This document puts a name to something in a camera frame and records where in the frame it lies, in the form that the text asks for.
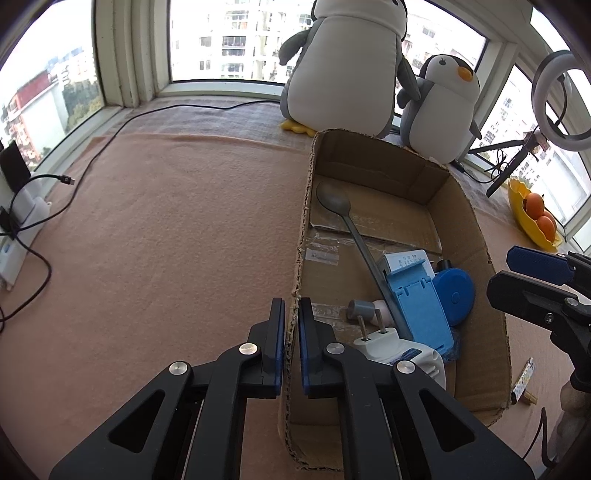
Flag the checked cloth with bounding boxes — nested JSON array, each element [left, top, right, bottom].
[[124, 99, 568, 259]]

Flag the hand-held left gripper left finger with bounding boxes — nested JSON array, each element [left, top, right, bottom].
[[48, 298, 287, 480]]

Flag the white ring light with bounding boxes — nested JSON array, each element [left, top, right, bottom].
[[531, 50, 591, 151]]

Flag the black tripod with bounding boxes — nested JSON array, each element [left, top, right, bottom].
[[466, 127, 543, 198]]

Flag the white power adapter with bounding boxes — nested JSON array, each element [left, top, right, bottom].
[[378, 250, 437, 282]]

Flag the white power strip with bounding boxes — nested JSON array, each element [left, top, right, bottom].
[[0, 185, 51, 289]]

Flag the grey metal spoon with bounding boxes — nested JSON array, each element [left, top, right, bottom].
[[316, 181, 411, 340]]

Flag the yellow fruit bowl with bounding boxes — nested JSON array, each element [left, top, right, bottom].
[[508, 178, 564, 252]]

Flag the black charger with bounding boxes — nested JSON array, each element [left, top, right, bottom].
[[0, 141, 31, 192]]

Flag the cardboard box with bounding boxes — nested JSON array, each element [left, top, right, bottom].
[[277, 128, 513, 464]]

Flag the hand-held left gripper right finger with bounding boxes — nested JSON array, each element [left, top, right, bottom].
[[298, 296, 536, 480]]

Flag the white travel plug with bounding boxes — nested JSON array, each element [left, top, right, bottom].
[[353, 309, 448, 391]]

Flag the person's right hand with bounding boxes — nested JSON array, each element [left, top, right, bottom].
[[560, 381, 591, 462]]

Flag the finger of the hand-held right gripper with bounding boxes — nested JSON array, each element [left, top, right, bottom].
[[486, 271, 591, 330], [505, 246, 591, 288]]

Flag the small penguin plush toy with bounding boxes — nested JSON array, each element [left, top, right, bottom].
[[396, 54, 482, 164]]

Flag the patterned snack packet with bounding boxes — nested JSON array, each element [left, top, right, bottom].
[[510, 357, 537, 406]]

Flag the looped black cable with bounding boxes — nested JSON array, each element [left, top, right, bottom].
[[0, 231, 52, 330]]

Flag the long black cable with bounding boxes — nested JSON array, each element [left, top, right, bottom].
[[0, 98, 283, 238]]

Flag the pink tube with grey cap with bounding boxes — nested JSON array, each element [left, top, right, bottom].
[[347, 299, 395, 326]]

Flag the white window frame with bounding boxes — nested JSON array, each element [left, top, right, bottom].
[[88, 0, 591, 259]]

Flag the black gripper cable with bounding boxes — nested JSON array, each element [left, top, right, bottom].
[[539, 406, 561, 468]]

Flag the blue phone stand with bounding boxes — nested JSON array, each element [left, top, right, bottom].
[[385, 271, 454, 358]]

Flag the black cable with plug end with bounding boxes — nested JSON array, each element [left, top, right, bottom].
[[9, 174, 75, 222]]

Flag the large penguin plush toy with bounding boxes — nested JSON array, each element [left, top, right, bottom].
[[278, 0, 423, 139]]

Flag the blue round tape measure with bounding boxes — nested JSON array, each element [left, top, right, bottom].
[[433, 268, 476, 329]]

